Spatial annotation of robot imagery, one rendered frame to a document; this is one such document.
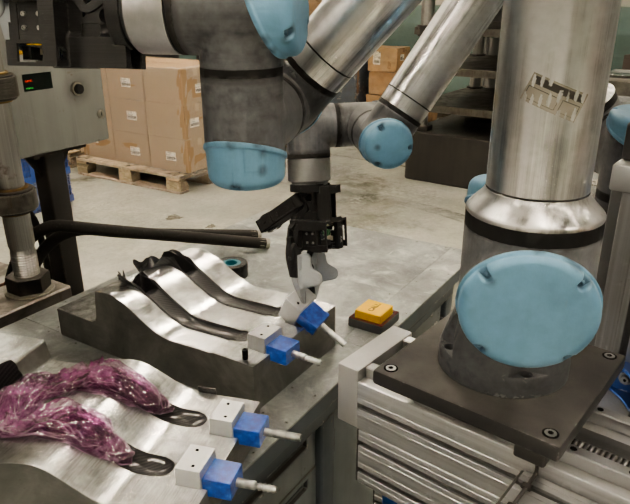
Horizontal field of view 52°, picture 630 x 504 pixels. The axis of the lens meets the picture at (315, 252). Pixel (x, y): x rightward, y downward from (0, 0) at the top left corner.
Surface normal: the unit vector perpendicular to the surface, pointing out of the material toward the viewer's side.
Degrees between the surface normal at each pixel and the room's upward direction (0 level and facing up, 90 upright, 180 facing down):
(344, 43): 104
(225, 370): 90
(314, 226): 81
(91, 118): 90
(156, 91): 84
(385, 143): 90
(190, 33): 115
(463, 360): 73
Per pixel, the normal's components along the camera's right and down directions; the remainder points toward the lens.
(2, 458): -0.25, -0.92
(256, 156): 0.37, 0.39
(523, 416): 0.00, -0.93
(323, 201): -0.54, 0.18
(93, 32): -0.24, 0.24
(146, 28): -0.22, 0.67
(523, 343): -0.24, 0.48
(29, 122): 0.84, 0.20
